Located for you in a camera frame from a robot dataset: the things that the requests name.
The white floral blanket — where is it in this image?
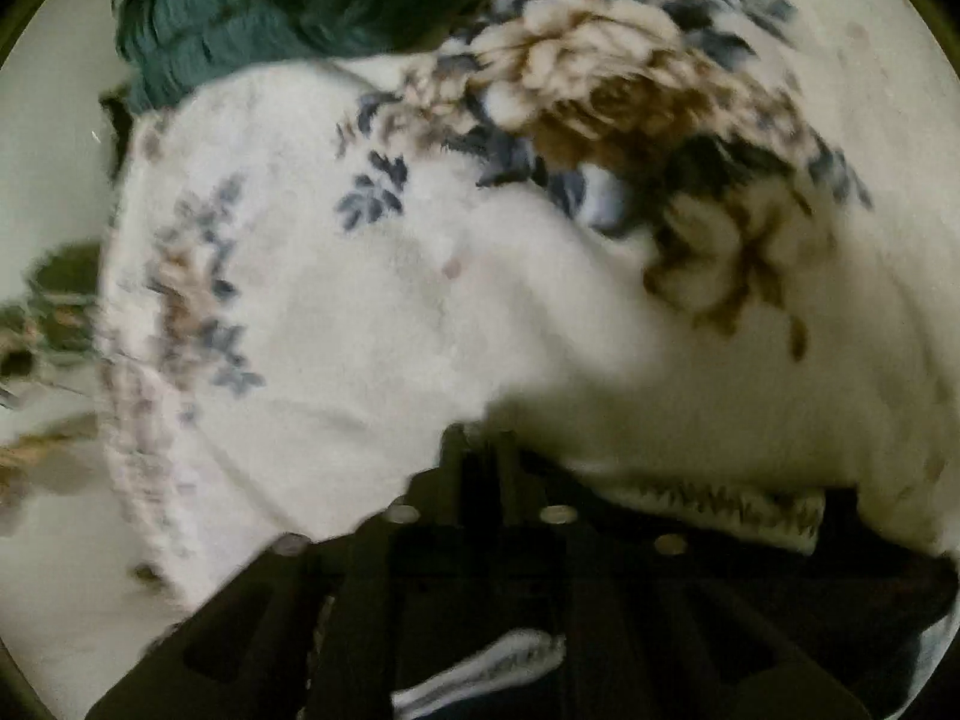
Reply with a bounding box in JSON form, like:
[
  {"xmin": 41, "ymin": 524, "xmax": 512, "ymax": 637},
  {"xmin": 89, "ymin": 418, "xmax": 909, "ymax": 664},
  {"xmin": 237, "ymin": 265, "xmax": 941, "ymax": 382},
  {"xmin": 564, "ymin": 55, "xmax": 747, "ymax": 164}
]
[{"xmin": 0, "ymin": 0, "xmax": 960, "ymax": 720}]

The black striped garment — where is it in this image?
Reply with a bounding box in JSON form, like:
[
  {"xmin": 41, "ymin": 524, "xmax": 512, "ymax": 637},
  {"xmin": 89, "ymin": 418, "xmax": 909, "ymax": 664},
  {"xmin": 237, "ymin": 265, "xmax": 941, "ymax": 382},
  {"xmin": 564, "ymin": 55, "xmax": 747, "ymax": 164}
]
[{"xmin": 300, "ymin": 457, "xmax": 960, "ymax": 720}]

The dark green quilt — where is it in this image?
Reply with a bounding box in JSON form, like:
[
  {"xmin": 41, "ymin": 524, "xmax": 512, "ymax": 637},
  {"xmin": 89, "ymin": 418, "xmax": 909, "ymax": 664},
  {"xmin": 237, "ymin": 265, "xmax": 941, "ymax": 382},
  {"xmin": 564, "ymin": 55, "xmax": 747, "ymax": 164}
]
[{"xmin": 112, "ymin": 0, "xmax": 560, "ymax": 112}]

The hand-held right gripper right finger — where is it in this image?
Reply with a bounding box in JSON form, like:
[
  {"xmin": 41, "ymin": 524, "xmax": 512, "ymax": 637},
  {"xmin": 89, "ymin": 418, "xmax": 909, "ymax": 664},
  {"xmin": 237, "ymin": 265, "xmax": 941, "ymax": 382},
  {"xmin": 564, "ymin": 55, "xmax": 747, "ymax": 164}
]
[{"xmin": 484, "ymin": 429, "xmax": 872, "ymax": 720}]

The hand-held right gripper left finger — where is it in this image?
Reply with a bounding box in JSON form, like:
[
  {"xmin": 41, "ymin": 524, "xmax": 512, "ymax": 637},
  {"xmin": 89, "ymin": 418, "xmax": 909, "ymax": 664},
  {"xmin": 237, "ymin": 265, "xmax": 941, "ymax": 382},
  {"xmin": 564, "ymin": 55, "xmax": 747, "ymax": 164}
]
[{"xmin": 86, "ymin": 424, "xmax": 482, "ymax": 720}]

